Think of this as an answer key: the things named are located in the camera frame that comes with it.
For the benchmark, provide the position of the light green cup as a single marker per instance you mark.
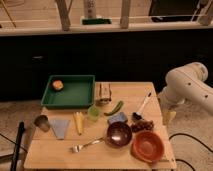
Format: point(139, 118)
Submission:
point(93, 113)

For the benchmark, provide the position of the green white brush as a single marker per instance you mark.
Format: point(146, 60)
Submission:
point(90, 16)

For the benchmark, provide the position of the dark grape bunch toy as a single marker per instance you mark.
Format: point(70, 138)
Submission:
point(142, 125)

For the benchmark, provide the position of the dark purple bowl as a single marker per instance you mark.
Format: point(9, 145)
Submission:
point(118, 134)

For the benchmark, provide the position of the blue sponge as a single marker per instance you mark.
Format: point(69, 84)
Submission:
point(120, 117)

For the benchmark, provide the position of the green pepper toy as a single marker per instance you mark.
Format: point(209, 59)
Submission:
point(115, 109)

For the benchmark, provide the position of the orange bread roll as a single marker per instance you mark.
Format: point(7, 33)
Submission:
point(57, 85)

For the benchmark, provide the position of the white handled brush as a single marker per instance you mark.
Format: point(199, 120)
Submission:
point(138, 114)

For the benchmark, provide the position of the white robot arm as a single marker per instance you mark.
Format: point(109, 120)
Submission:
point(185, 83)

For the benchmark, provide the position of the green plastic tray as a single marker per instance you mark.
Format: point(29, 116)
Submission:
point(78, 92)

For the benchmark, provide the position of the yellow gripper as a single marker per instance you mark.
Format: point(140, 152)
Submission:
point(168, 117)

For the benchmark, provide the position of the blue grey cloth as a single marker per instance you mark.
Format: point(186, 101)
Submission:
point(59, 127)

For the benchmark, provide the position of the small metal cup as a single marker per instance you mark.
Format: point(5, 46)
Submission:
point(42, 123)

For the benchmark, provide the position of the silver metal fork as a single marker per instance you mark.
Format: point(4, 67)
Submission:
point(78, 148)

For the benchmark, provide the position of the black pole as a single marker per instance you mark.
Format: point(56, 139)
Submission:
point(15, 156)

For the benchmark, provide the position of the wooden toast rack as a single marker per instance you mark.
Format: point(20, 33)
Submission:
point(104, 93)

